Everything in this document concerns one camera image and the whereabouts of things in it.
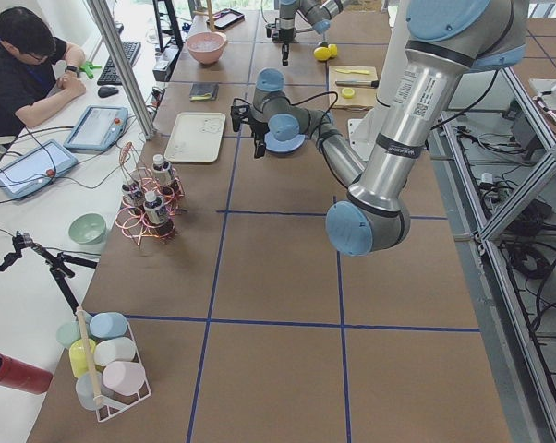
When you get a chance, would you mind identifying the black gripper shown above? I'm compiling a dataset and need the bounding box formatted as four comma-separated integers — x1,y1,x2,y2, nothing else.
278,28,294,66
250,117,269,159

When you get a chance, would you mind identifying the blue plate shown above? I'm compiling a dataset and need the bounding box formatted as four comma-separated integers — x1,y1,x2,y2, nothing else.
264,132,306,155

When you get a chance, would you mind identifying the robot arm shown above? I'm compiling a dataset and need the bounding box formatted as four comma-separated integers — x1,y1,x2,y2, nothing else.
273,0,350,66
247,1,529,256

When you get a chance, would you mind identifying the round yellow lemon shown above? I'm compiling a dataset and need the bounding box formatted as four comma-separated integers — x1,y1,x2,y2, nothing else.
313,46,332,62

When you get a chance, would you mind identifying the oval yellow lemon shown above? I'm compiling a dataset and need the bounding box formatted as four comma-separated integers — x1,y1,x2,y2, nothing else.
328,43,339,58

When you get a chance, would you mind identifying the cream bear tray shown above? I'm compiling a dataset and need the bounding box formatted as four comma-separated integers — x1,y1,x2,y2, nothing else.
163,112,226,163

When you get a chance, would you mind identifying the lemon half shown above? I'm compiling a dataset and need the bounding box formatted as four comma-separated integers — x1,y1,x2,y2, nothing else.
342,87,356,99

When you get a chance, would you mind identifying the pink ice bowl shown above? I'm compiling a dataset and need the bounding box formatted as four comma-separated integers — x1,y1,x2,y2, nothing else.
186,31,228,65

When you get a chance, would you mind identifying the steel cylinder tool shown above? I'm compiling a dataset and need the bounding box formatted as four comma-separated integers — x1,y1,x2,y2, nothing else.
335,80,380,89

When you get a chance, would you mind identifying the yellow plastic knife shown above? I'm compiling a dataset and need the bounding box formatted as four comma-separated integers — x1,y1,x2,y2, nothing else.
334,68,371,76

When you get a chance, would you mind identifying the grey folded cloth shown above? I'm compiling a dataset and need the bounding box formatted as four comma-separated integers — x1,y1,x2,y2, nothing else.
189,82,219,102

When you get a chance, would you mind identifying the wooden cutting board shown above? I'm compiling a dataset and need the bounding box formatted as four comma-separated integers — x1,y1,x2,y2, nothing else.
328,66,379,109

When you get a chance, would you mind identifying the dark drink bottle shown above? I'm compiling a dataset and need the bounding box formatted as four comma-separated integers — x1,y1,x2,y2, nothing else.
152,154,174,195
121,176,144,216
144,191,175,237

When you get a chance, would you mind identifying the blue teach pendant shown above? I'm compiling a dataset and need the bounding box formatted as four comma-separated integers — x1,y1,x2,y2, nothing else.
0,139,78,199
64,105,128,152

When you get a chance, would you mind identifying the black mouse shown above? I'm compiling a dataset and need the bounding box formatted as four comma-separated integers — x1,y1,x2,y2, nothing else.
97,85,119,99

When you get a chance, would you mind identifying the black keyboard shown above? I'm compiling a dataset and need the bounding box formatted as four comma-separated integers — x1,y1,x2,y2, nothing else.
96,41,142,86

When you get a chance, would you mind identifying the green bowl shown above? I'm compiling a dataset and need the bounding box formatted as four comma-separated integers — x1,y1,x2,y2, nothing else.
68,213,107,245

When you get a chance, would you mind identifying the black tripod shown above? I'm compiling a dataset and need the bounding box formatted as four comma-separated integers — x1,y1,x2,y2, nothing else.
0,232,98,313

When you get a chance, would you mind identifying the blue cup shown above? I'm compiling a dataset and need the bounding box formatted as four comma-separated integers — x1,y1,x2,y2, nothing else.
90,312,128,339

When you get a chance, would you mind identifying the seated person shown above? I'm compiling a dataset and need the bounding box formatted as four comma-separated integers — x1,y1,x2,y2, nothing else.
0,6,86,137

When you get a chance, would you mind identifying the white cup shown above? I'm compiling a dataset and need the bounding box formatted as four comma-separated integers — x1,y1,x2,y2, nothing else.
93,337,137,366

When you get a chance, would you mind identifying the pink cup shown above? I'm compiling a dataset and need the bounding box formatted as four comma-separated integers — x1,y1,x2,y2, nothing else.
102,361,146,396

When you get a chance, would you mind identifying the yellow cup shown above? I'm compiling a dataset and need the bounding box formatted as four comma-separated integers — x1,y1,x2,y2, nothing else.
68,339,89,378

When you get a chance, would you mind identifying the red cylinder bottle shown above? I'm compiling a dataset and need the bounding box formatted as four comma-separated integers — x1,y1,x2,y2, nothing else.
0,353,53,394

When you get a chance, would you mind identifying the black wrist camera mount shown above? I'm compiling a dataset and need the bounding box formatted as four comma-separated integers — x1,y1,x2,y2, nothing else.
230,97,251,133
265,23,280,42

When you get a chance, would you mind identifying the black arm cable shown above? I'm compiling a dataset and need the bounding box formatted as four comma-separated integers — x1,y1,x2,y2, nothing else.
289,90,344,186

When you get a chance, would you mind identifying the copper wire bottle rack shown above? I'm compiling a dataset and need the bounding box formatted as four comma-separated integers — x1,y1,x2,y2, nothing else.
115,142,185,245

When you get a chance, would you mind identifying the aluminium frame post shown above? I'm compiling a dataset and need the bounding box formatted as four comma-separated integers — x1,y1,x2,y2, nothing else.
86,0,155,140

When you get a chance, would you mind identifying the white wire cup rack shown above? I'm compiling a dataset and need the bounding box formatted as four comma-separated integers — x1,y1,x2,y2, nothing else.
75,307,151,423

